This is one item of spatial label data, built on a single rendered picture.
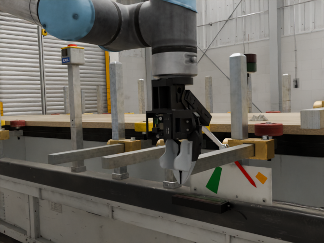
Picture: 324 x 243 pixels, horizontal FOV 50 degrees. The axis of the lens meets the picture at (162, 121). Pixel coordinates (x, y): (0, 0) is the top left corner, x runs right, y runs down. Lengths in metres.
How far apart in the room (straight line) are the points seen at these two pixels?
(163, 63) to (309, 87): 7.99
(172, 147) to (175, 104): 0.10
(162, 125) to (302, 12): 8.29
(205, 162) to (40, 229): 1.76
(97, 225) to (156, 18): 1.40
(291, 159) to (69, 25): 0.81
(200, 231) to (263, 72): 8.08
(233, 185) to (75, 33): 0.61
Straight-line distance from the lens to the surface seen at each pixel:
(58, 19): 0.64
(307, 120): 0.60
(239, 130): 0.98
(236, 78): 0.98
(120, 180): 1.31
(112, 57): 2.76
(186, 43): 0.67
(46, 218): 2.32
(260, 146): 0.95
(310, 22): 8.74
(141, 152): 0.97
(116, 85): 1.29
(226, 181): 1.02
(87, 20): 0.63
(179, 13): 0.67
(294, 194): 1.19
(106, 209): 1.45
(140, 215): 1.32
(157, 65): 0.67
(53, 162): 1.09
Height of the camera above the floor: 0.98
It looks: 3 degrees down
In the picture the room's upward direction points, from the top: 2 degrees counter-clockwise
